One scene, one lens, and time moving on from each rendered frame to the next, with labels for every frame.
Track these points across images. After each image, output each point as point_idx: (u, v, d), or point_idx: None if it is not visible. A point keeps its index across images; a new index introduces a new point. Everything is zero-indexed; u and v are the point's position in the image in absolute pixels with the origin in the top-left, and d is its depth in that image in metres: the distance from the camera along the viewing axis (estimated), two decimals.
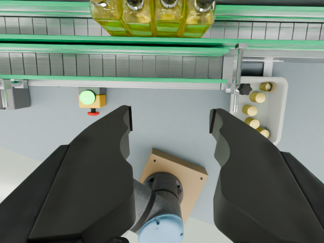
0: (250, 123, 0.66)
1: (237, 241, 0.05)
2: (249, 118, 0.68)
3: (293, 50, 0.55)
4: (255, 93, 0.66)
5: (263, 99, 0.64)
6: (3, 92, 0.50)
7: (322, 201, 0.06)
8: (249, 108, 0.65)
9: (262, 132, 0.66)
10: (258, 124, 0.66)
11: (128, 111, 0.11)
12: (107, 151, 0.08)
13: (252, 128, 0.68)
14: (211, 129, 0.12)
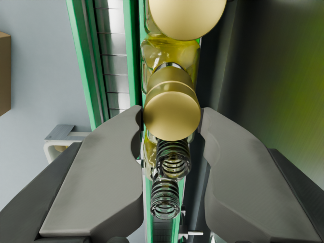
0: None
1: (237, 241, 0.05)
2: None
3: None
4: (156, 82, 0.12)
5: (186, 127, 0.11)
6: None
7: (309, 195, 0.06)
8: None
9: None
10: None
11: (141, 111, 0.11)
12: (117, 150, 0.08)
13: None
14: (199, 128, 0.12)
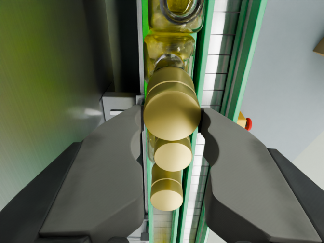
0: None
1: (237, 241, 0.05)
2: None
3: None
4: None
5: (162, 152, 0.17)
6: None
7: (309, 195, 0.06)
8: (191, 130, 0.12)
9: None
10: None
11: (141, 111, 0.11)
12: (117, 150, 0.08)
13: None
14: (199, 128, 0.12)
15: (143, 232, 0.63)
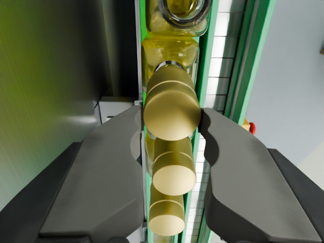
0: None
1: (237, 241, 0.05)
2: None
3: None
4: None
5: (162, 176, 0.14)
6: None
7: (309, 195, 0.06)
8: (191, 130, 0.12)
9: None
10: None
11: (141, 111, 0.11)
12: (117, 150, 0.08)
13: None
14: (199, 128, 0.12)
15: (142, 240, 0.60)
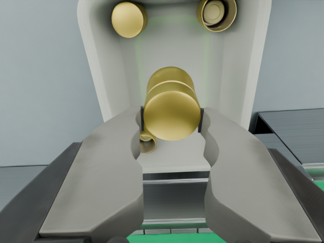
0: (195, 123, 0.11)
1: (237, 241, 0.05)
2: None
3: (136, 230, 0.28)
4: None
5: None
6: None
7: (309, 195, 0.06)
8: None
9: (135, 26, 0.20)
10: (151, 115, 0.11)
11: (141, 111, 0.11)
12: (117, 150, 0.08)
13: (166, 79, 0.12)
14: (199, 128, 0.12)
15: None
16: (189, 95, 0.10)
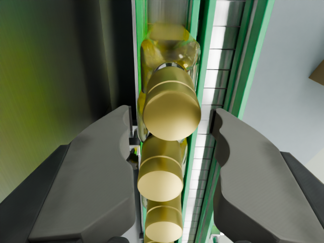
0: (195, 123, 0.11)
1: (237, 241, 0.05)
2: None
3: None
4: None
5: (153, 229, 0.17)
6: (222, 234, 0.53)
7: (322, 201, 0.06)
8: (176, 195, 0.15)
9: None
10: (151, 115, 0.11)
11: (128, 111, 0.11)
12: (107, 151, 0.08)
13: (166, 79, 0.12)
14: (211, 129, 0.12)
15: None
16: (189, 95, 0.10)
